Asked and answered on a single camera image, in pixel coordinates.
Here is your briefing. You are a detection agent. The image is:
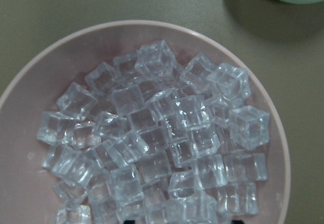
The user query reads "pink bowl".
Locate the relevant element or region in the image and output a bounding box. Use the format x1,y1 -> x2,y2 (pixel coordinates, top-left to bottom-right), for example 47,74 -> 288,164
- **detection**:
1,20 -> 291,223

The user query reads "ice cubes pile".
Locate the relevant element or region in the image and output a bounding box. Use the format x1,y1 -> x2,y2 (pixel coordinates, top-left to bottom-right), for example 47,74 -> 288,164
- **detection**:
36,40 -> 270,223

